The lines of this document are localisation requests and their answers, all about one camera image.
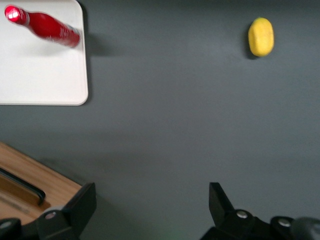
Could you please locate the black drawer handle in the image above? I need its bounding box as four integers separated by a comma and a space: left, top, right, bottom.
0, 166, 47, 207

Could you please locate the white rectangular tray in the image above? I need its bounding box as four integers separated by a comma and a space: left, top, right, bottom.
0, 0, 89, 107

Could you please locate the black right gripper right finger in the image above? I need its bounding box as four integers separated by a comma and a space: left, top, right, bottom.
199, 182, 274, 240

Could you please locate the yellow lemon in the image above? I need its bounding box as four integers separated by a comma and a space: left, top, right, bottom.
247, 16, 275, 58

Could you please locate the red coke bottle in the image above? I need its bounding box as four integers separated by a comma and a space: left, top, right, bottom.
4, 4, 82, 49

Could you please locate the wooden drawer cabinet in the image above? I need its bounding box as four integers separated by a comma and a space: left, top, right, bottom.
0, 140, 84, 226

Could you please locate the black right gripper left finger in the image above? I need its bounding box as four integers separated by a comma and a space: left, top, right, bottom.
35, 182, 97, 240

